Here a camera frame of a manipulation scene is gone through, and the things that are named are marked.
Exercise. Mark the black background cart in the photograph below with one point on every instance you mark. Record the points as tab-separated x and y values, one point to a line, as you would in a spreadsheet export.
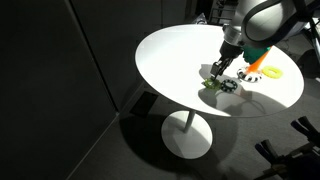
218	11

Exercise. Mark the small grey background object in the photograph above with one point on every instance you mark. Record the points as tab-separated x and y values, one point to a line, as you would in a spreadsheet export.
201	19

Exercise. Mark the white round table foot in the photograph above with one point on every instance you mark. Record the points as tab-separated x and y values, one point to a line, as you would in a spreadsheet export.
186	140

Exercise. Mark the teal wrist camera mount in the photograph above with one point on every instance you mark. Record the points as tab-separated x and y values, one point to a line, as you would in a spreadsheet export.
255	55

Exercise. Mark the dark metal stand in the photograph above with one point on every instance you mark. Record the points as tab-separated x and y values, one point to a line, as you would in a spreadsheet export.
300	165

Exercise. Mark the white table pole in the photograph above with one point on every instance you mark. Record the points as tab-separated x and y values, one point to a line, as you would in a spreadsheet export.
190	121

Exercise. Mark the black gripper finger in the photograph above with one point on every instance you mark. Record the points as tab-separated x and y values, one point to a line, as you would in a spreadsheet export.
225	66
215	69

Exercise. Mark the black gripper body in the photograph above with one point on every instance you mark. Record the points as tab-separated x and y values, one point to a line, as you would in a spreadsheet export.
230	50

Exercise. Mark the black flat floor plate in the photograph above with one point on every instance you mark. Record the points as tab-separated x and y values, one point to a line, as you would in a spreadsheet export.
144	104

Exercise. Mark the orange stacking rod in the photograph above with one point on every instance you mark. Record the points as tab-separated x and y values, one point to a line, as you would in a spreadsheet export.
255	66

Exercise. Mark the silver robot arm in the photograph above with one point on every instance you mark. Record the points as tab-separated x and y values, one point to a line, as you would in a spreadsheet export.
266	20

